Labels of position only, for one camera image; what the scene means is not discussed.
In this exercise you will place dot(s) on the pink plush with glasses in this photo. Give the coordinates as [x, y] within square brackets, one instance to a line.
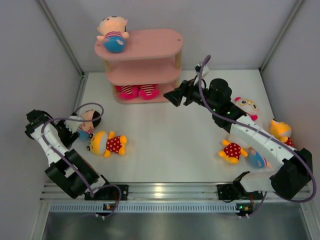
[248, 106]

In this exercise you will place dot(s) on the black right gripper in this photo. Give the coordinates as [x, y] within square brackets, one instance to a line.
[187, 90]

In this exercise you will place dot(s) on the right pink striped plush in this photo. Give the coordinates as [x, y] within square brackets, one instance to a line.
[148, 91]

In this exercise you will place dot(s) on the yellow plush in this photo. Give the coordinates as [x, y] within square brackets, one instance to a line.
[233, 150]
[281, 131]

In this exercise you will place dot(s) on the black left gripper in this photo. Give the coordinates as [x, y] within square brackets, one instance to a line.
[66, 142]

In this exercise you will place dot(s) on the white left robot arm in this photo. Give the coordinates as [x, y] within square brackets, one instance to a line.
[66, 167]

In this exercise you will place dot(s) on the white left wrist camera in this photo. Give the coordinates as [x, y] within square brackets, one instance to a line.
[73, 122]

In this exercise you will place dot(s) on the left pink striped plush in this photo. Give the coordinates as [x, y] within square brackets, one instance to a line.
[127, 92]

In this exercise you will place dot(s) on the aluminium front rail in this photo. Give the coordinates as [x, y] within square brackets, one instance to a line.
[216, 197]

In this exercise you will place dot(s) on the pink three-tier wooden shelf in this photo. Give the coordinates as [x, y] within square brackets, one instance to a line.
[151, 56]

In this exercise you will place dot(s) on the boy doll blue shorts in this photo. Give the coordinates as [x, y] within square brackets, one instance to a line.
[113, 33]
[257, 161]
[87, 128]

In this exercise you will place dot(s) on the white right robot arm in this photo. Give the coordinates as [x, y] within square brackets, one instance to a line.
[291, 168]

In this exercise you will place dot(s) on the yellow plush left table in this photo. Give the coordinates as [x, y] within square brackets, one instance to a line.
[104, 144]

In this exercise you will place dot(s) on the pink striped plush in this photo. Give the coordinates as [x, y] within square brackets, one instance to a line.
[148, 91]
[127, 92]

